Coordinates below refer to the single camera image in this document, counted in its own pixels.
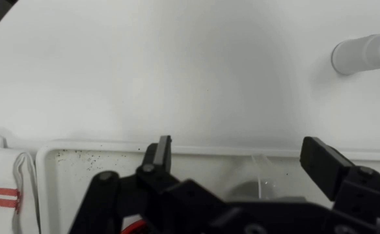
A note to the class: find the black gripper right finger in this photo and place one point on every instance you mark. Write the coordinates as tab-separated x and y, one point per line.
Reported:
355	186

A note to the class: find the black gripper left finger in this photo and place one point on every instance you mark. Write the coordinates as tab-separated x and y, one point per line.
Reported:
146	203

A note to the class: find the red bowl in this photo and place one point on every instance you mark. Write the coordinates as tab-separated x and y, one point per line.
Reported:
133	228

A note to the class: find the white plastic tray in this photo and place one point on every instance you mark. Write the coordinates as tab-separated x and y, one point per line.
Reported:
73	173

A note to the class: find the small white bottle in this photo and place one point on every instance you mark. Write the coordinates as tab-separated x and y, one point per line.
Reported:
364	53

